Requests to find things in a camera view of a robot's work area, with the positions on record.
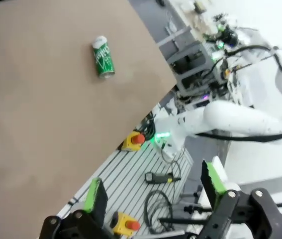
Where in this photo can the grey metal equipment rack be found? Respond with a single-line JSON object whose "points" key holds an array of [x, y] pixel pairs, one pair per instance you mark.
{"points": [[188, 52]]}

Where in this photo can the slotted aluminium base plate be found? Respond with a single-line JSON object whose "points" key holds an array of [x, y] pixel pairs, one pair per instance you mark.
{"points": [[128, 174]]}

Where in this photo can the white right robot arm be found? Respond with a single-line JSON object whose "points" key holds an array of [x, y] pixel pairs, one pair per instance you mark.
{"points": [[230, 117]]}

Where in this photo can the yellow red emergency stop button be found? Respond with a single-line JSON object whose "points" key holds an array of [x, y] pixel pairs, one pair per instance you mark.
{"points": [[130, 143], [124, 224]]}

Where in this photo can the green white drink can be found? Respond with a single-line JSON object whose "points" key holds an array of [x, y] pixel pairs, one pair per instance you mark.
{"points": [[103, 58]]}

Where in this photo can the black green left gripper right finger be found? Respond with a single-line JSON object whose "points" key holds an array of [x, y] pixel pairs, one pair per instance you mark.
{"points": [[217, 189]]}

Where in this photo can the black handheld controller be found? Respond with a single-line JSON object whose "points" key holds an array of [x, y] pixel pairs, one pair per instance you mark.
{"points": [[159, 178]]}

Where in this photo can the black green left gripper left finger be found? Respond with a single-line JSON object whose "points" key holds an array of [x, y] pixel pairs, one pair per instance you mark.
{"points": [[98, 199]]}

